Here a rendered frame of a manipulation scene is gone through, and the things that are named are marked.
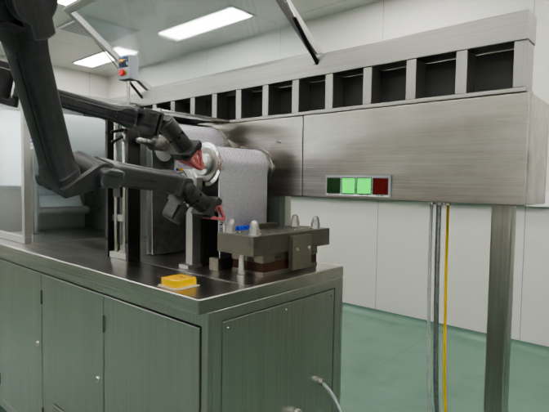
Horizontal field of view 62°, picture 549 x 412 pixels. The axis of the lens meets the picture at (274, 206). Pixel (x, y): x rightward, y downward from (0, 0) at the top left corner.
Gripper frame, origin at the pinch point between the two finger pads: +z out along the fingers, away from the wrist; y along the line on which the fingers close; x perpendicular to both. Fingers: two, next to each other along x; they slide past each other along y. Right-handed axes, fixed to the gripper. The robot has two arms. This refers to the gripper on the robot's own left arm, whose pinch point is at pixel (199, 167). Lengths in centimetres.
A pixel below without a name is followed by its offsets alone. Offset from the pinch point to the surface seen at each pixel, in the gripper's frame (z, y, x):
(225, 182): 8.3, 4.9, 1.1
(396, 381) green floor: 199, 7, 13
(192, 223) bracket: 12.7, -2.7, -14.1
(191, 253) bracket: 19.3, -2.4, -21.5
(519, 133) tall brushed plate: 17, 86, 33
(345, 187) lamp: 29.2, 34.5, 20.6
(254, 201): 23.4, 5.6, 5.9
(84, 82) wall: 109, -552, 249
